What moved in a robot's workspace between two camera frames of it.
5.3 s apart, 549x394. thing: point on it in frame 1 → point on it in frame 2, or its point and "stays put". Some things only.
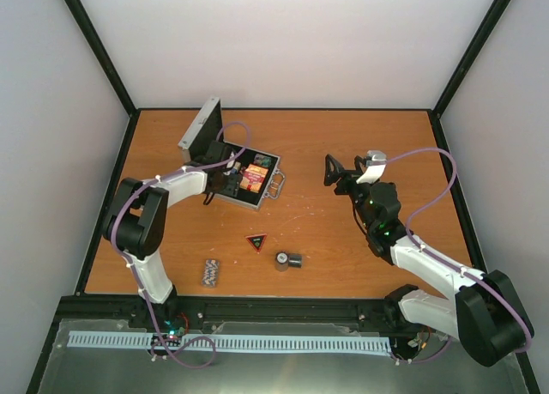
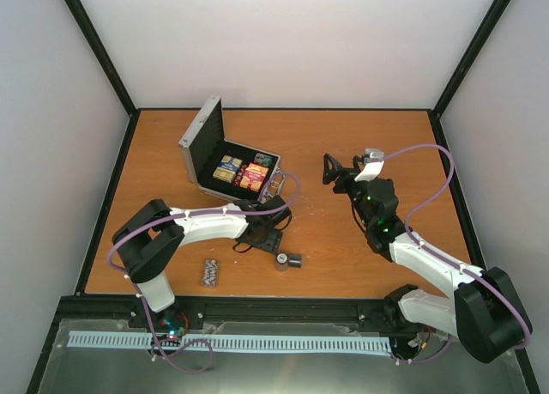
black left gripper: [232, 188] → [271, 245]
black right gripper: [339, 172] stays put
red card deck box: [253, 178] stays put
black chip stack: [295, 261] stays put
